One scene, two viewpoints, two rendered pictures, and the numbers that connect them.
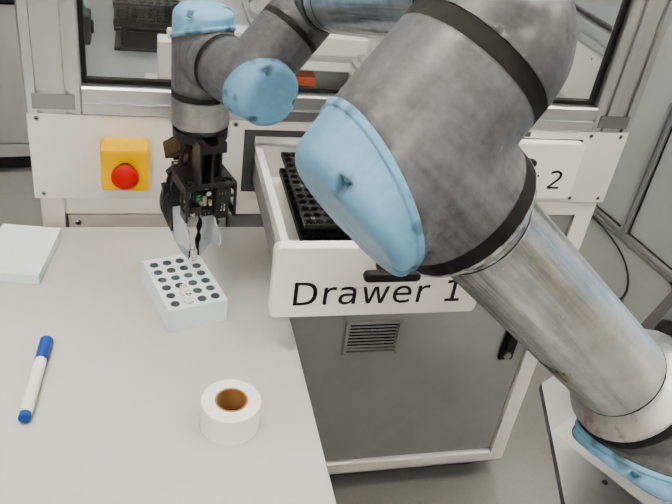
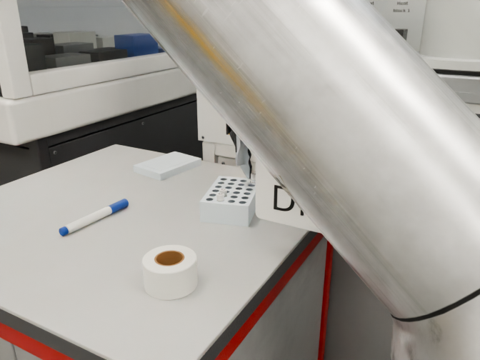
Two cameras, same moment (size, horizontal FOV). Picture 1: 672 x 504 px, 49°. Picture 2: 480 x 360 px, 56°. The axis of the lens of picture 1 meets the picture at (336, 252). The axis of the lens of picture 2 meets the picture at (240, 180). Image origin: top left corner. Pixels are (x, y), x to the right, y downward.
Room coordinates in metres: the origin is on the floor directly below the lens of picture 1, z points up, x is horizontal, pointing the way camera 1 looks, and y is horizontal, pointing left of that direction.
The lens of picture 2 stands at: (0.33, -0.33, 1.11)
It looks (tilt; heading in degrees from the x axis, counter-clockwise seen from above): 22 degrees down; 46
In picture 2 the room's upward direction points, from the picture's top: straight up
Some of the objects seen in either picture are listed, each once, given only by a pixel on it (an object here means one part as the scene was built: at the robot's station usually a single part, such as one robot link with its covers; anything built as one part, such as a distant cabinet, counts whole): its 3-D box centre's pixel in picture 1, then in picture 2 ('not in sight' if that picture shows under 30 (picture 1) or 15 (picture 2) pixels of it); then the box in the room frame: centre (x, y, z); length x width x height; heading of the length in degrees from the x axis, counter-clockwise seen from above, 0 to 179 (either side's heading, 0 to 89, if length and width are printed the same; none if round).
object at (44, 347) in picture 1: (36, 376); (96, 216); (0.63, 0.34, 0.77); 0.14 x 0.02 x 0.02; 13
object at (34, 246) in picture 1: (20, 252); (168, 164); (0.87, 0.46, 0.77); 0.13 x 0.09 x 0.02; 8
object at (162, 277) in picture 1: (183, 290); (232, 199); (0.83, 0.21, 0.78); 0.12 x 0.08 x 0.04; 33
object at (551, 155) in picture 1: (502, 168); not in sight; (1.20, -0.27, 0.87); 0.29 x 0.02 x 0.11; 107
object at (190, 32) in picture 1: (203, 52); not in sight; (0.87, 0.20, 1.12); 0.09 x 0.08 x 0.11; 43
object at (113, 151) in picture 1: (125, 165); not in sight; (0.99, 0.34, 0.88); 0.07 x 0.05 x 0.07; 107
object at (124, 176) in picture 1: (125, 175); not in sight; (0.96, 0.33, 0.88); 0.04 x 0.03 x 0.04; 107
